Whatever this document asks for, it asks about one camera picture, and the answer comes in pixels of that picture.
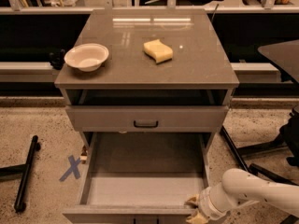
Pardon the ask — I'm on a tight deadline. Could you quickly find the grey top drawer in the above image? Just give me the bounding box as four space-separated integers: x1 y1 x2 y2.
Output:
66 105 228 133

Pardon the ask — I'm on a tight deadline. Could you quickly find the blue tape cross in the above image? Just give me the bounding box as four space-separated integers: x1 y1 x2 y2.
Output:
59 155 81 182

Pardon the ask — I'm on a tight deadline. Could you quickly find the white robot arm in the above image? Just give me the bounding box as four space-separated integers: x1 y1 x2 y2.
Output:
186 168 299 224

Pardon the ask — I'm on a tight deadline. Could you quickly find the grey drawer cabinet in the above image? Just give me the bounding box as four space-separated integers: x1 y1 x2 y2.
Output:
55 7 238 147

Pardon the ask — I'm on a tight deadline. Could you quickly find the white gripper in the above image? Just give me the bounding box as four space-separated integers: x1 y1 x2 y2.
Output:
185 184 232 224

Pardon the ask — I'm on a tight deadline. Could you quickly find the dark round table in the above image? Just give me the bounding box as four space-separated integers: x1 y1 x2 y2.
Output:
258 40 299 83

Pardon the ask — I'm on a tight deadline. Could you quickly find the grey drawer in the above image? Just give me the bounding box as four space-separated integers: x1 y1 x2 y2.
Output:
66 105 228 133
64 133 208 224

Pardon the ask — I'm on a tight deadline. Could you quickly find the white bowl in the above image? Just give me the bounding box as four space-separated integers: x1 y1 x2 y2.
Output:
64 43 109 72

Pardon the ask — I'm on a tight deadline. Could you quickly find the black clamp object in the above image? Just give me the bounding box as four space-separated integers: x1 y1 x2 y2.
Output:
49 49 65 70

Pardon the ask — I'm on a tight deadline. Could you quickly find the yellow sponge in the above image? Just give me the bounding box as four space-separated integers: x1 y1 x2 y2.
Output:
143 39 173 63

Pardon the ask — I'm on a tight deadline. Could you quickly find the black stand leg left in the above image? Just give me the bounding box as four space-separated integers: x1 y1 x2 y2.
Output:
0 135 41 213

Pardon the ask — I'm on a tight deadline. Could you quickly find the black stand legs right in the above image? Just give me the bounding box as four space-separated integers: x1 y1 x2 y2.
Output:
223 104 299 224

